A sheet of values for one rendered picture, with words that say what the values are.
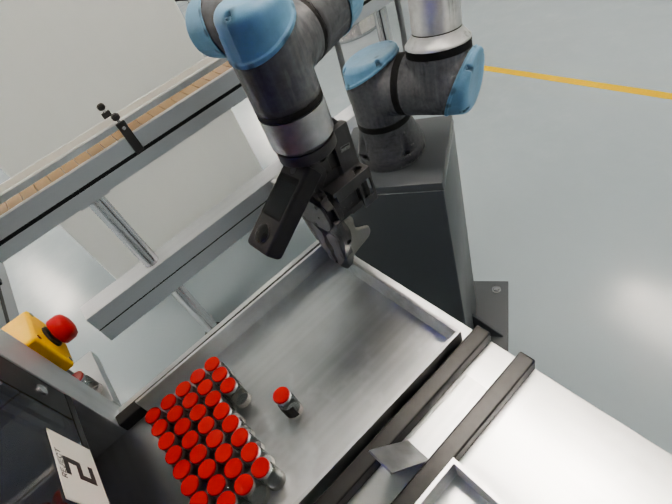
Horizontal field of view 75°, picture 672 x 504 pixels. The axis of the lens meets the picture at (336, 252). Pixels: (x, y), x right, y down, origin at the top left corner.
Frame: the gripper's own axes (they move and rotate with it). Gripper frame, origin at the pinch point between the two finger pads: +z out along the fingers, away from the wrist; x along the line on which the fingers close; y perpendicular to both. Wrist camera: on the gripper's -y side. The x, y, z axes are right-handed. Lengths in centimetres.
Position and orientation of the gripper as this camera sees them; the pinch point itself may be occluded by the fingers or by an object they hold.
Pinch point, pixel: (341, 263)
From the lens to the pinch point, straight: 63.1
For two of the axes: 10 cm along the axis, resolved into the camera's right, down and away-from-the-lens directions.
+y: 7.2, -6.3, 3.0
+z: 2.9, 6.6, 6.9
